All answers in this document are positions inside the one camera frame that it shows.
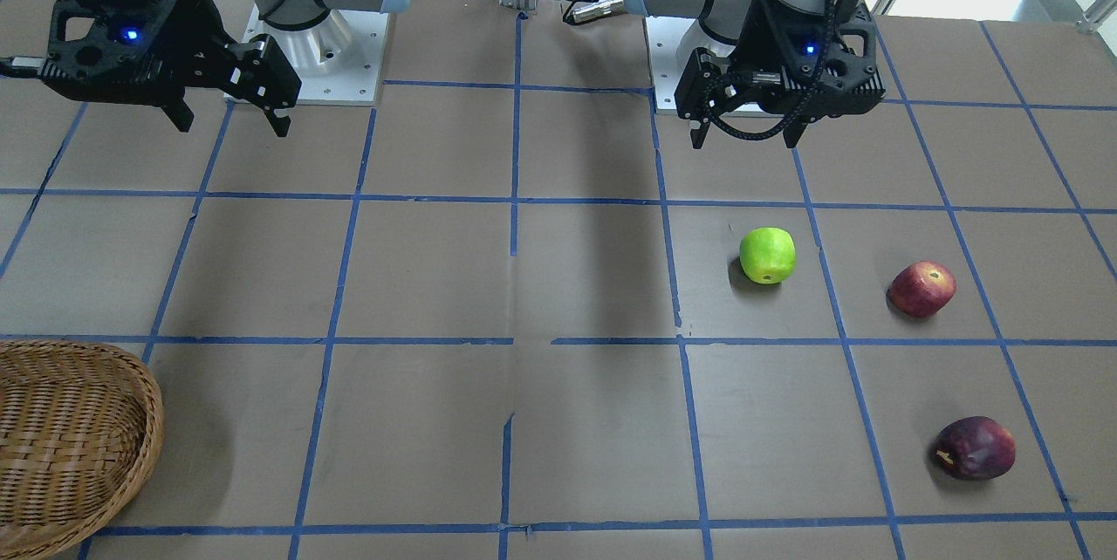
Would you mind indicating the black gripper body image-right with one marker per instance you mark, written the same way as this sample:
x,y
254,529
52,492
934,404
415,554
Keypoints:
x,y
749,44

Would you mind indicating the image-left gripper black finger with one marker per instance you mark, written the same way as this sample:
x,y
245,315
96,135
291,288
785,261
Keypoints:
x,y
180,115
263,77

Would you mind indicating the dark red apple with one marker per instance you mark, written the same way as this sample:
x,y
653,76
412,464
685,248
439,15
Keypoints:
x,y
974,448

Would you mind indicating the silver cable connector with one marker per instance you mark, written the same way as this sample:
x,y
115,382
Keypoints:
x,y
585,13

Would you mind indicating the green apple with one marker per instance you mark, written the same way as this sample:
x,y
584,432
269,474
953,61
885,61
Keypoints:
x,y
768,255

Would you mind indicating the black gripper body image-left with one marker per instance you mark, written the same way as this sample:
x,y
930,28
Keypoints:
x,y
207,30

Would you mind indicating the metal base plate image-right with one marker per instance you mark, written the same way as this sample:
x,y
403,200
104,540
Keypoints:
x,y
670,41

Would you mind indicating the metal base plate image-left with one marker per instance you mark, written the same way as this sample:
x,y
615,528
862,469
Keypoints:
x,y
349,71

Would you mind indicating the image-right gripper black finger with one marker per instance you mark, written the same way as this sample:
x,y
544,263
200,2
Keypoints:
x,y
794,129
700,94

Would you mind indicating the woven wicker basket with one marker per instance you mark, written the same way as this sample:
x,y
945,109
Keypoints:
x,y
82,427

